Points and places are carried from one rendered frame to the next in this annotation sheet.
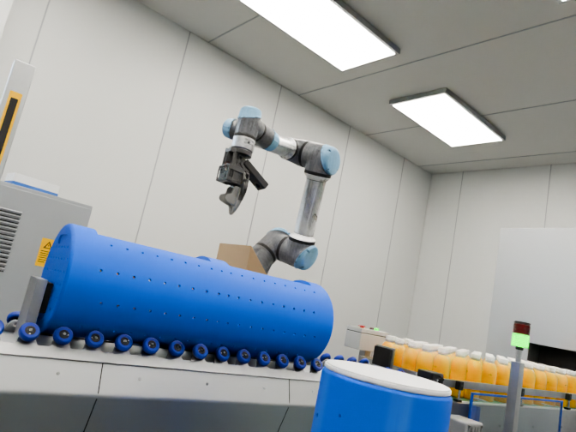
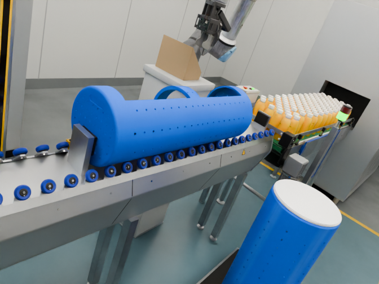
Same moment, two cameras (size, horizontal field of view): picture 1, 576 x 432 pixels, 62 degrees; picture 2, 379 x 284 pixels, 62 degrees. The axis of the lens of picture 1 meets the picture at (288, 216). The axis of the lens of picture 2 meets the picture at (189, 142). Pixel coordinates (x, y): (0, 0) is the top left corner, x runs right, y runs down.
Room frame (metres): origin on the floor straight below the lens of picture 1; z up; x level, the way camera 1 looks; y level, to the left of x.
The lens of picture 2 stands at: (0.24, 0.57, 1.61)
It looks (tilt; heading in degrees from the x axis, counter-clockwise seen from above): 25 degrees down; 340
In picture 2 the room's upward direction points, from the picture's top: 20 degrees clockwise
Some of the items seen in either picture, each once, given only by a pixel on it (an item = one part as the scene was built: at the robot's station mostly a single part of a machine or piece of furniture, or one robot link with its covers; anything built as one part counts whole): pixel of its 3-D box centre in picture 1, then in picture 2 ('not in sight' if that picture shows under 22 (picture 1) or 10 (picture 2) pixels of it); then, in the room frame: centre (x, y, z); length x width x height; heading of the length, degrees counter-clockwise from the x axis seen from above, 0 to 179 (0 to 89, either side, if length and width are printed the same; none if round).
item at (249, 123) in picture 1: (249, 124); not in sight; (1.53, 0.19, 1.70); 0.09 x 0.08 x 0.11; 147
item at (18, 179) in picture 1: (32, 186); not in sight; (2.61, 1.41, 1.48); 0.24 x 0.12 x 0.08; 138
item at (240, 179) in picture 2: not in sight; (227, 207); (1.93, -0.49, 0.31); 0.06 x 0.06 x 0.63; 36
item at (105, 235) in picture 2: not in sight; (102, 245); (1.47, 0.39, 0.31); 0.06 x 0.06 x 0.63; 36
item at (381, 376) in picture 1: (386, 376); (307, 201); (1.10, -0.29, 1.03); 0.28 x 0.28 x 0.01
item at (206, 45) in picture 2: (231, 199); (206, 45); (1.51, 0.19, 1.43); 0.06 x 0.03 x 0.09; 126
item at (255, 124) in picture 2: (381, 361); (260, 121); (2.03, -0.50, 0.99); 0.10 x 0.02 x 0.12; 36
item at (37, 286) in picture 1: (33, 309); (82, 149); (1.25, 0.58, 1.00); 0.10 x 0.04 x 0.15; 36
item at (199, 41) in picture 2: (226, 200); (200, 43); (1.54, 0.21, 1.43); 0.06 x 0.03 x 0.09; 126
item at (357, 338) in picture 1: (367, 339); (246, 94); (2.38, -0.50, 1.05); 0.20 x 0.10 x 0.10; 126
